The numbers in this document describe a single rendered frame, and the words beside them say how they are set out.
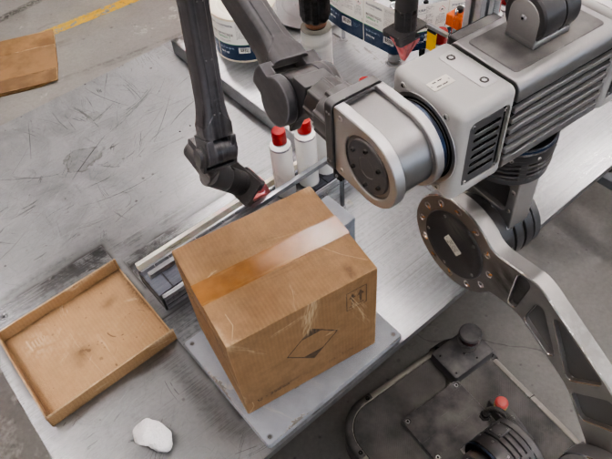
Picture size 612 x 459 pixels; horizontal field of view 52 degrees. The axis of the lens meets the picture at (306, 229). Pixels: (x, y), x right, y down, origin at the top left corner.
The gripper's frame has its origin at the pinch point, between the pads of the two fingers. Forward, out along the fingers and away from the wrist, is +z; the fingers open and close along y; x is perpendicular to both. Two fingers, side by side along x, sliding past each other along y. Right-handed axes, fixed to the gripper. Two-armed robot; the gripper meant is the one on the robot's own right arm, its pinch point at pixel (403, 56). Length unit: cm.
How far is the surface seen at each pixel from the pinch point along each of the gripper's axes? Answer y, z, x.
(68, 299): 102, 18, -6
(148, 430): 104, 16, 35
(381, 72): -4.1, 13.4, -12.2
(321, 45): 13.0, -1.2, -17.8
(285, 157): 46.6, -0.4, 8.5
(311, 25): 14.0, -6.8, -20.3
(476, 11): 1.6, -23.5, 22.0
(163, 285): 84, 14, 9
